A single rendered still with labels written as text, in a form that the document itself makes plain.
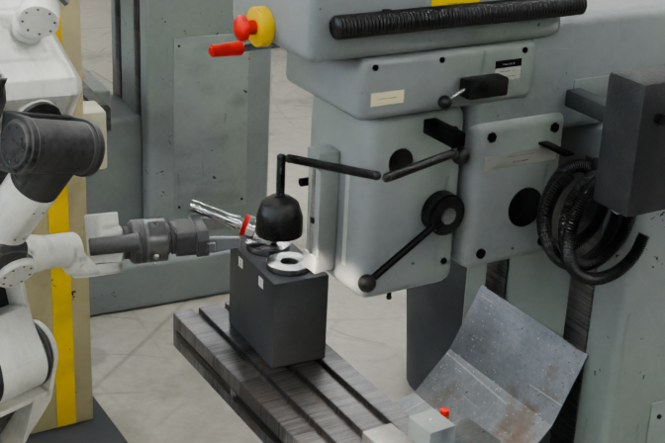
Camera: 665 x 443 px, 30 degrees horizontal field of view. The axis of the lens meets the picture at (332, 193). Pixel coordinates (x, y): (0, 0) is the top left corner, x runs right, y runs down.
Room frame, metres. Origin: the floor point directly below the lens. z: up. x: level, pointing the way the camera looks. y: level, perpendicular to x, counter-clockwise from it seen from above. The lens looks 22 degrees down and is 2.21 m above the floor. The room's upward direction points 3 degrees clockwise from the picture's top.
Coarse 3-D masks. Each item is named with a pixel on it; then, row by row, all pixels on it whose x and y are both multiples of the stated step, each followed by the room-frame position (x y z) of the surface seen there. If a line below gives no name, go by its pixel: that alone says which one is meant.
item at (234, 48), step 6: (234, 42) 1.90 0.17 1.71; (240, 42) 1.90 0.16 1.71; (210, 48) 1.88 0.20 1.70; (216, 48) 1.87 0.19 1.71; (222, 48) 1.88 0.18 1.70; (228, 48) 1.88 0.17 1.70; (234, 48) 1.89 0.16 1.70; (240, 48) 1.89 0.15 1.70; (246, 48) 1.90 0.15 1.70; (252, 48) 1.91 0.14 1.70; (258, 48) 1.92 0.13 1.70; (264, 48) 1.92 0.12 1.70; (210, 54) 1.88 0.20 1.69; (216, 54) 1.87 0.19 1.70; (222, 54) 1.88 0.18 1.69; (228, 54) 1.88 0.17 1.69; (234, 54) 1.89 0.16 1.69; (240, 54) 1.90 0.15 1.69
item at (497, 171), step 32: (480, 128) 1.89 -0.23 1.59; (512, 128) 1.92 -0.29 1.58; (544, 128) 1.95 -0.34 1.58; (480, 160) 1.89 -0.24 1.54; (512, 160) 1.92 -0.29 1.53; (544, 160) 1.95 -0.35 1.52; (480, 192) 1.89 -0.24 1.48; (512, 192) 1.92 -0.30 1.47; (480, 224) 1.89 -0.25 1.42; (512, 224) 1.93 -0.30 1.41; (480, 256) 1.89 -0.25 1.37; (512, 256) 1.93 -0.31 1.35
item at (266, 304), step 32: (256, 256) 2.28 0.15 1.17; (288, 256) 2.26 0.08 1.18; (256, 288) 2.23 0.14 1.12; (288, 288) 2.17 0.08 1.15; (320, 288) 2.20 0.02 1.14; (256, 320) 2.22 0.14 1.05; (288, 320) 2.17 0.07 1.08; (320, 320) 2.21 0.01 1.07; (288, 352) 2.17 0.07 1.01; (320, 352) 2.21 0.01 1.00
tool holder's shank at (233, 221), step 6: (192, 204) 2.32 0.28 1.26; (198, 204) 2.33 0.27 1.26; (204, 204) 2.33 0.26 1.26; (192, 210) 2.32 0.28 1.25; (198, 210) 2.32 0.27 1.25; (204, 210) 2.32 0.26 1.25; (210, 210) 2.32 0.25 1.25; (216, 210) 2.33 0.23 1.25; (204, 216) 2.32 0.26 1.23; (210, 216) 2.32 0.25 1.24; (216, 216) 2.32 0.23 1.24; (222, 216) 2.32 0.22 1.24; (228, 216) 2.32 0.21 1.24; (234, 216) 2.32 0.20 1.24; (222, 222) 2.32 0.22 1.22; (228, 222) 2.32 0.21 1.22; (234, 222) 2.31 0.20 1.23; (240, 222) 2.32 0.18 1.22; (234, 228) 2.32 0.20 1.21
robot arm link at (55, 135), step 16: (48, 128) 1.89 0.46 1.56; (64, 128) 1.91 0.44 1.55; (80, 128) 1.94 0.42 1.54; (48, 144) 1.87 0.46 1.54; (64, 144) 1.89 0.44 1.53; (80, 144) 1.91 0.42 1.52; (48, 160) 1.87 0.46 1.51; (64, 160) 1.89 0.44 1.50; (80, 160) 1.91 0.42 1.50; (16, 176) 1.92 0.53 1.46; (32, 176) 1.90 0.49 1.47; (48, 176) 1.90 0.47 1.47; (64, 176) 1.91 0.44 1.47; (32, 192) 1.91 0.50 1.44; (48, 192) 1.91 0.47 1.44
